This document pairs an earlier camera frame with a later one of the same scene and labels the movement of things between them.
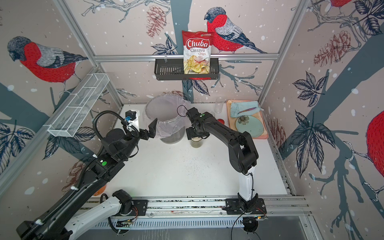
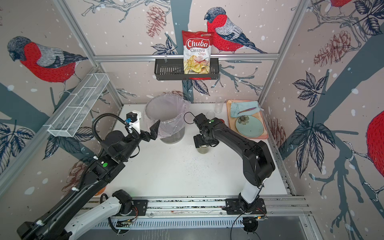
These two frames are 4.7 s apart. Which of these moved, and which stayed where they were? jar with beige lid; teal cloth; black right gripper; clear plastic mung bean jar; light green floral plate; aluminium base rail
Moved: jar with beige lid; black right gripper
Stayed: light green floral plate; clear plastic mung bean jar; aluminium base rail; teal cloth
